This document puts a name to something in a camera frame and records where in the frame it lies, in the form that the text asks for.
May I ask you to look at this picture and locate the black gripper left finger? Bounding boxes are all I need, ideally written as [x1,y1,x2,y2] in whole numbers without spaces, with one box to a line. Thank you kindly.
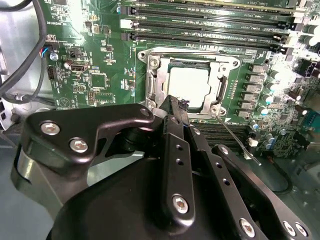
[19,94,198,228]

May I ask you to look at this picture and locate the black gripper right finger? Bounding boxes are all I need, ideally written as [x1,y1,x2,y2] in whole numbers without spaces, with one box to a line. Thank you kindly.
[178,98,314,240]

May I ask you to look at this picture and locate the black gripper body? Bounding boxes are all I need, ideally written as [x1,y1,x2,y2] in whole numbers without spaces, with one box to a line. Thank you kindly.
[49,156,237,240]

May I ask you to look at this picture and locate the silver topped CPU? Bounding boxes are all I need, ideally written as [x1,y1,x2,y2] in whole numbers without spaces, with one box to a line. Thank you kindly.
[168,63,211,113]

